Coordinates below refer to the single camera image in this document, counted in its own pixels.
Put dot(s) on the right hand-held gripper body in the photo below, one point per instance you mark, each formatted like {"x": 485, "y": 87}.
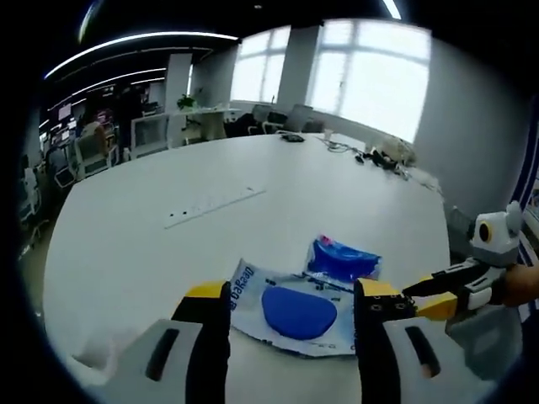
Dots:
{"x": 499, "y": 240}

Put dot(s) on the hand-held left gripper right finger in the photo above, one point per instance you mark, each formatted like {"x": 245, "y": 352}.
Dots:
{"x": 383, "y": 349}

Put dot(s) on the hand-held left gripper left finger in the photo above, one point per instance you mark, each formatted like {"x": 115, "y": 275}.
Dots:
{"x": 181, "y": 353}

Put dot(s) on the packet with blue oval pad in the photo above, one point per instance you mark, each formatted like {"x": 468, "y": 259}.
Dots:
{"x": 295, "y": 311}

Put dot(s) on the blue plastic packet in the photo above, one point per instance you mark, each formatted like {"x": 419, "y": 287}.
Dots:
{"x": 341, "y": 258}

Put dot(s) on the small black device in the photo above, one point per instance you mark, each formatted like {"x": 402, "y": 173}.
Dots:
{"x": 292, "y": 138}

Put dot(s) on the white office chair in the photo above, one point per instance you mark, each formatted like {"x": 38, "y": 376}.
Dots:
{"x": 149, "y": 134}
{"x": 92, "y": 155}

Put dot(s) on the green potted plant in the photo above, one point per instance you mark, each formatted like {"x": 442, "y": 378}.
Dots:
{"x": 187, "y": 102}

